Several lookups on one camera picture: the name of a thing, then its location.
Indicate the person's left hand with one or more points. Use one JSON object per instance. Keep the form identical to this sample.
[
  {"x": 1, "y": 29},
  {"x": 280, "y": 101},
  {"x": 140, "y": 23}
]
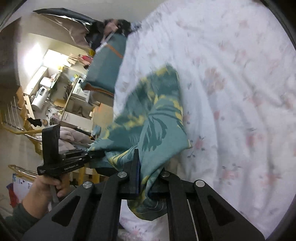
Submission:
[{"x": 39, "y": 196}]

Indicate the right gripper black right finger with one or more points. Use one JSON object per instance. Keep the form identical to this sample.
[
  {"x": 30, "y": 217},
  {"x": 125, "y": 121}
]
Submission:
[{"x": 196, "y": 212}]

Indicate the white rice cooker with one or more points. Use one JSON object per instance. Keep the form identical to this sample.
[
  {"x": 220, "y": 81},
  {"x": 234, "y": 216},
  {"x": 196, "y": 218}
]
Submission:
[{"x": 40, "y": 99}]

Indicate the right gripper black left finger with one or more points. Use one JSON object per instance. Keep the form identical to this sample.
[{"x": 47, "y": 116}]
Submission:
[{"x": 91, "y": 211}]

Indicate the pile of dark clothes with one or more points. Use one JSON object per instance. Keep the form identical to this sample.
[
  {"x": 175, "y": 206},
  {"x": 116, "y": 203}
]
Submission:
[{"x": 98, "y": 32}]

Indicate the green yellow camouflage shorts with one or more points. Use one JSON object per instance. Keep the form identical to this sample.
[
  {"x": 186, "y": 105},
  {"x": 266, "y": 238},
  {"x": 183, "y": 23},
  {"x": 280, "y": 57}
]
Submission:
[{"x": 152, "y": 123}]

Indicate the teal sofa chair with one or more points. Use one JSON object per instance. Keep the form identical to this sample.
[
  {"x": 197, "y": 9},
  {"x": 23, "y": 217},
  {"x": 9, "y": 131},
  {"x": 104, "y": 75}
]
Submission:
[{"x": 103, "y": 71}]

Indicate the yellow wooden stool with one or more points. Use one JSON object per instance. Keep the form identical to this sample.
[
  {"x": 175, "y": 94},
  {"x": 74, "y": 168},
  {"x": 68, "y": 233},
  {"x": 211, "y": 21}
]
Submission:
[{"x": 87, "y": 174}]

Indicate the kitchen counter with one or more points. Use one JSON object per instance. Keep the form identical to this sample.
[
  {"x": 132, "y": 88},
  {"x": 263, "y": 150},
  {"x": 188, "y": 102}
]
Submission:
[{"x": 78, "y": 110}]

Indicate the white floral bed sheet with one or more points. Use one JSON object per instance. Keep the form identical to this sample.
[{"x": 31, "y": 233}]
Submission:
[{"x": 236, "y": 68}]

